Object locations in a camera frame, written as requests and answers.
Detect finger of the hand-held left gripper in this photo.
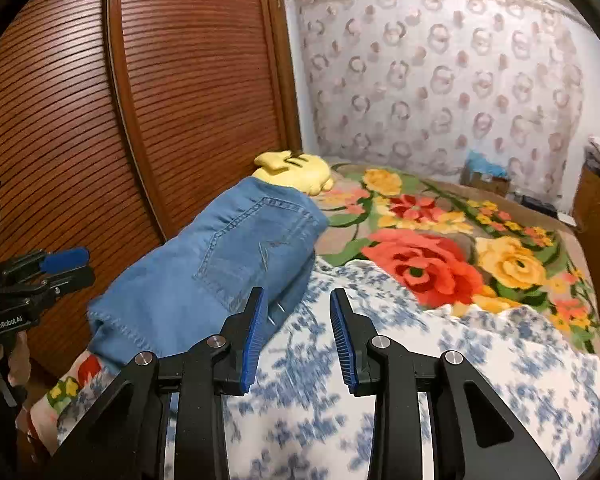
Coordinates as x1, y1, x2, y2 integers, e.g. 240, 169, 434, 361
0, 246, 90, 282
0, 266, 96, 302

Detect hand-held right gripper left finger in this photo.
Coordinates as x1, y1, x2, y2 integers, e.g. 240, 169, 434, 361
50, 286, 270, 480

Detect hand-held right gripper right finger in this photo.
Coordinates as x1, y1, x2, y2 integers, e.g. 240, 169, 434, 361
329, 287, 563, 480

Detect light blue denim jeans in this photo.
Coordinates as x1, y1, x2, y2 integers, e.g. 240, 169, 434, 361
86, 176, 331, 371

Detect person's left hand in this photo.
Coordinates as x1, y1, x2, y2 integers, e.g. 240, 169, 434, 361
0, 332, 32, 401

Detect colourful flower blanket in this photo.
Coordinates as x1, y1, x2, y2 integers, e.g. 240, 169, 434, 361
27, 160, 600, 456

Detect white blue floral bedsheet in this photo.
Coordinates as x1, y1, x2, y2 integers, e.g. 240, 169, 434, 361
55, 257, 600, 480

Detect yellow plush toy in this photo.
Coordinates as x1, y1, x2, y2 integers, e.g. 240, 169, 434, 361
252, 150, 333, 196

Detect wooden louvered wardrobe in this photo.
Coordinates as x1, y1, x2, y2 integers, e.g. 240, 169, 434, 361
0, 0, 303, 401

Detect cardboard box with blue bag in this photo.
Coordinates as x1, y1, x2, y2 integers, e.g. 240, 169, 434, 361
461, 150, 511, 196

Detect wooden sideboard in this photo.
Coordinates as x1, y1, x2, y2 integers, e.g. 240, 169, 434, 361
572, 165, 600, 281

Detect ring patterned sheer curtain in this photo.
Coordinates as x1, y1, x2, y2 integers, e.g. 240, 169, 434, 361
282, 0, 586, 198

